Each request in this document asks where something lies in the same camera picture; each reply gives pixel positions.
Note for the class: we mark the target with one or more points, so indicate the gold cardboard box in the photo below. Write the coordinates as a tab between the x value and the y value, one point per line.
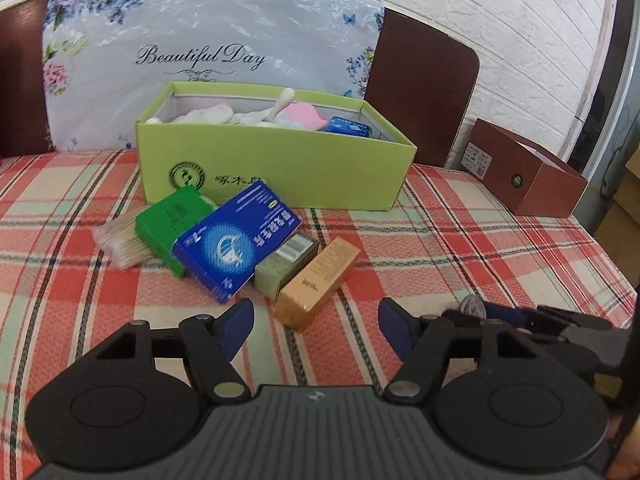
315	285

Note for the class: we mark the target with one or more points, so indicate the brown cardboard box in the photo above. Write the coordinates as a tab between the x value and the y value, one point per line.
500	175

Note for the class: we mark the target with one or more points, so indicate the plaid bedsheet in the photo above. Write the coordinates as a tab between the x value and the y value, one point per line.
450	250

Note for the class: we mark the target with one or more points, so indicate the pack of cotton swabs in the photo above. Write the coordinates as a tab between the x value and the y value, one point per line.
120	240

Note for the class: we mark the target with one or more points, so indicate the flat blue box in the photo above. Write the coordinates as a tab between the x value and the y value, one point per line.
230	245

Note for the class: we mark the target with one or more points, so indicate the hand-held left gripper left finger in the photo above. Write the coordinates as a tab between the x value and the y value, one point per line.
236	322

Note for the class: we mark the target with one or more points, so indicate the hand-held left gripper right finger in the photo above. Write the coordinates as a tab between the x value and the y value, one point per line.
395	327

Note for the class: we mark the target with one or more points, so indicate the small blue packet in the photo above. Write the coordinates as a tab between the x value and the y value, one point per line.
350	126

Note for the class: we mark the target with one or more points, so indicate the olive green small box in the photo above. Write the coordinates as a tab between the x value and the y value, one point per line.
275	275

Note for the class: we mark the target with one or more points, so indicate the floral plastic-wrapped mattress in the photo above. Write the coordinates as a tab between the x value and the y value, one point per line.
200	20

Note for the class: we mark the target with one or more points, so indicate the lime green cardboard box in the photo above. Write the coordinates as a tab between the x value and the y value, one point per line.
300	170

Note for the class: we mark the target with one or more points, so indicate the white glove with pink cuff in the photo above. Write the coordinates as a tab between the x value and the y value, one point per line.
210	112

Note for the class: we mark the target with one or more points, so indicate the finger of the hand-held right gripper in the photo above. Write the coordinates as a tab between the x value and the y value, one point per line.
460	317
502	314

